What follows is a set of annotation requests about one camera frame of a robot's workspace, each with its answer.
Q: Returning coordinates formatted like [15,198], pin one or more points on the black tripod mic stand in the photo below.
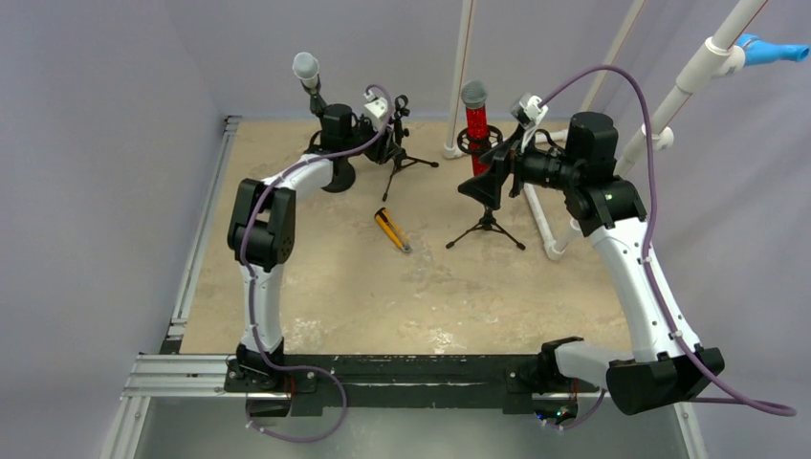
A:
[394,150]

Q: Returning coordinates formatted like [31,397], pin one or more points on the blue pipe fitting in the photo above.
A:
[759,52]

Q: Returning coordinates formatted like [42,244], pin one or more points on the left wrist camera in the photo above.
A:
[376,108]

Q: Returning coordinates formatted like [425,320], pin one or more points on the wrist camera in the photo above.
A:
[376,108]
[529,111]

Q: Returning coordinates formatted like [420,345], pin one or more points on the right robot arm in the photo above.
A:
[668,364]

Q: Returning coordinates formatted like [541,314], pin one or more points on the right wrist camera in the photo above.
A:
[529,111]

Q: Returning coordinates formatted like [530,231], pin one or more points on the yellow utility knife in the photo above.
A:
[392,231]

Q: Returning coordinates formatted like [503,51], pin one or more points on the red glitter microphone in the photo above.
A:
[473,96]

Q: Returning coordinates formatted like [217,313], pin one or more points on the black tripod shockmount stand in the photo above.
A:
[487,222]

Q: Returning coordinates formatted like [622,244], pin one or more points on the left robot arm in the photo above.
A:
[262,228]

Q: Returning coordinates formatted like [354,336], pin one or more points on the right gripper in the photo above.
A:
[509,167]

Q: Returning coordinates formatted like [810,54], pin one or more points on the grey white microphone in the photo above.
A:
[306,70]

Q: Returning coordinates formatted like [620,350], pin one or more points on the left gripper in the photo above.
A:
[383,148]

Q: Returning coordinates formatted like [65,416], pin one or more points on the black round-base mic stand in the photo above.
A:
[335,135]

